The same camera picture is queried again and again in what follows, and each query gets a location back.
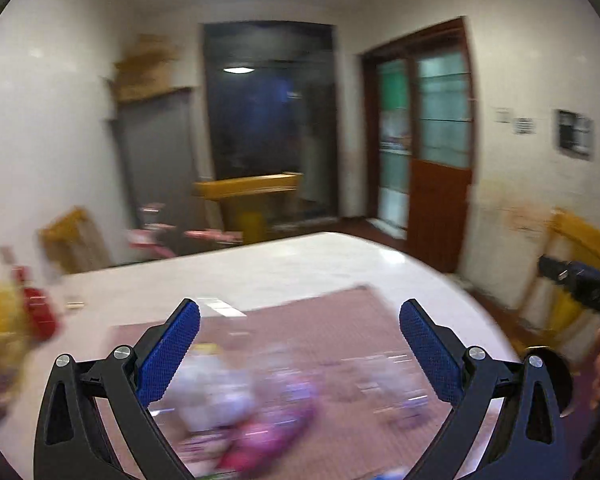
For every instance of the pink purple wrapper trash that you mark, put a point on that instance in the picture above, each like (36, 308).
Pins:
(268, 425)

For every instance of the yellow wooden chair right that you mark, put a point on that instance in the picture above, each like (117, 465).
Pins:
(547, 314)

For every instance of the yellow wooden chair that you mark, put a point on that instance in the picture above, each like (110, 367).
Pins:
(547, 314)
(255, 207)

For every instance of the cardboard boxes on cabinet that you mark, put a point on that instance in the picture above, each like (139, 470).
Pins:
(146, 70)

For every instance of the wall intercom panel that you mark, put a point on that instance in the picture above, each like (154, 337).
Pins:
(574, 134)

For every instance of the dark balcony sliding door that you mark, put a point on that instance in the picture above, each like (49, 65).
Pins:
(271, 101)

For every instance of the yellow wooden chair far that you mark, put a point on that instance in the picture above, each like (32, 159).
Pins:
(255, 207)

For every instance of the wall light switch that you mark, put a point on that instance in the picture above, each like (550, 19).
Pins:
(503, 115)

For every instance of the red wooden glass door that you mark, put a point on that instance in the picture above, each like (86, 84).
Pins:
(420, 125)

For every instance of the red sauce bottle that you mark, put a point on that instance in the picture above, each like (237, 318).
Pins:
(40, 314)

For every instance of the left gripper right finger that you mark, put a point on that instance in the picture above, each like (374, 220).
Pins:
(528, 440)

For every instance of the white paper scrap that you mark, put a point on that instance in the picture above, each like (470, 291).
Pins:
(219, 307)

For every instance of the grey cabinet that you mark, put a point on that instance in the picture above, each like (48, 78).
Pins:
(156, 154)

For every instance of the white plastic bag trash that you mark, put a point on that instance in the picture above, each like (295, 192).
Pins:
(207, 394)

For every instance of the small wooden chair left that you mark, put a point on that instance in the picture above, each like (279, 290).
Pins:
(73, 243)

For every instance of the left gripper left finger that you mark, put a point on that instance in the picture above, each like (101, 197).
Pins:
(71, 441)

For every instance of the red white striped cloth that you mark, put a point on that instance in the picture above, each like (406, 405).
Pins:
(376, 411)

